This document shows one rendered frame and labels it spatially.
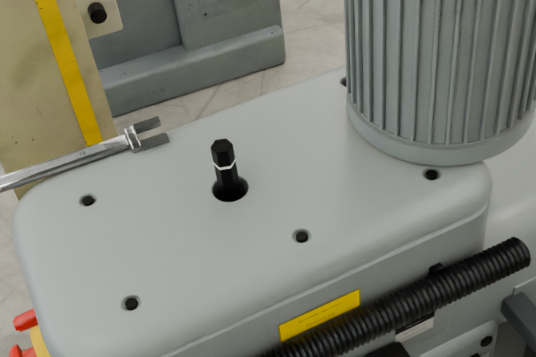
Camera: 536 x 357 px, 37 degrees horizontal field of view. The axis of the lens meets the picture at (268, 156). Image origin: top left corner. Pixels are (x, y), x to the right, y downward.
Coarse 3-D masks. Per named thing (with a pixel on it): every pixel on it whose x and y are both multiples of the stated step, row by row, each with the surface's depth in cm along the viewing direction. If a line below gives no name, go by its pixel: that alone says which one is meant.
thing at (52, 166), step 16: (128, 128) 88; (144, 128) 88; (96, 144) 86; (112, 144) 86; (128, 144) 86; (144, 144) 86; (160, 144) 86; (48, 160) 85; (64, 160) 85; (80, 160) 85; (0, 176) 84; (16, 176) 84; (32, 176) 84; (48, 176) 85; (0, 192) 83
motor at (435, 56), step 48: (384, 0) 69; (432, 0) 67; (480, 0) 66; (528, 0) 68; (384, 48) 73; (432, 48) 70; (480, 48) 70; (528, 48) 73; (384, 96) 77; (432, 96) 74; (480, 96) 74; (528, 96) 79; (384, 144) 81; (432, 144) 78; (480, 144) 78
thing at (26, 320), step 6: (24, 312) 95; (30, 312) 94; (18, 318) 94; (24, 318) 94; (30, 318) 94; (36, 318) 94; (18, 324) 94; (24, 324) 94; (30, 324) 94; (36, 324) 94; (18, 330) 94; (24, 330) 94
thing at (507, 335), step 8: (504, 328) 121; (512, 328) 118; (504, 336) 122; (512, 336) 119; (520, 336) 117; (496, 344) 125; (504, 344) 123; (512, 344) 120; (520, 344) 118; (496, 352) 127; (504, 352) 124; (512, 352) 121; (520, 352) 119; (528, 352) 115
